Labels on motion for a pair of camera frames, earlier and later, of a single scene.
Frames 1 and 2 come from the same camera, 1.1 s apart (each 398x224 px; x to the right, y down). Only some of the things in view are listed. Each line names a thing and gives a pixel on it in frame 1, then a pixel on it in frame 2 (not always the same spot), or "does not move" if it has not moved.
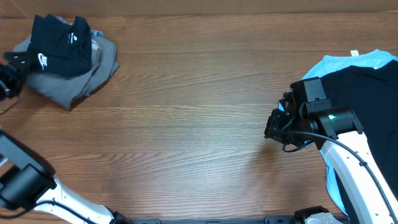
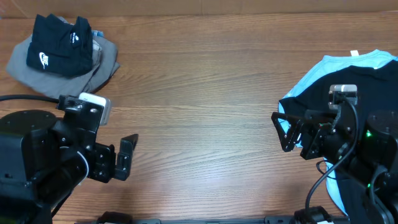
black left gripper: (17, 78) to (105, 156)
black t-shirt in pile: (372, 94) does not move
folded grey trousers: (66, 91) does not move
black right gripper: (273, 132) to (319, 132)
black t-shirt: (58, 48) does not move
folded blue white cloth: (94, 32) does not move
